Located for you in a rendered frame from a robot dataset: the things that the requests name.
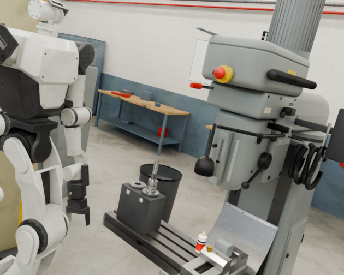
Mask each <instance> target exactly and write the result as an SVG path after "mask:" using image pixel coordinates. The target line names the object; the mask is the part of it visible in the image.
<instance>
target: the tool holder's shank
mask: <svg viewBox="0 0 344 275"><path fill-rule="evenodd" d="M159 160H160V159H158V158H155V162H154V166H153V171H152V175H151V180H153V181H155V180H156V179H157V171H158V166H159Z"/></svg>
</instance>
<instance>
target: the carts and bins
mask: <svg viewBox="0 0 344 275"><path fill-rule="evenodd" d="M153 166H154V164H144V165H142V166H141V167H140V175H139V181H141V182H144V183H145V184H146V185H147V184H148V181H149V178H151V175H152V171H153ZM181 179H182V173H181V172H180V171H178V170H177V169H174V168H172V167H169V166H166V165H161V164H159V166H158V171H157V179H156V180H157V181H158V182H157V188H156V190H158V191H159V192H160V193H161V194H163V195H164V196H166V200H165V205H164V210H163V215H162V220H163V221H165V222H166V223H168V222H169V218H170V215H171V211H172V209H173V205H174V201H175V198H176V194H177V190H178V188H179V184H180V181H181Z"/></svg>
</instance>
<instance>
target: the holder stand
mask: <svg viewBox="0 0 344 275"><path fill-rule="evenodd" d="M146 190H147V185H146V184H145V183H144V182H141V181H130V182H128V183H123V184H122V187H121V192H120V199H119V202H118V209H117V216H118V217H120V218H121V219H122V220H124V221H125V222H126V223H128V224H129V225H131V226H132V227H133V228H135V229H136V230H138V231H139V232H140V233H142V234H143V235H144V234H147V233H149V232H152V231H155V230H157V229H159V228H160V225H161V220H162V215H163V210H164V205H165V200H166V196H164V195H163V194H161V193H160V192H159V191H158V190H156V192H155V193H148V192H147V191H146Z"/></svg>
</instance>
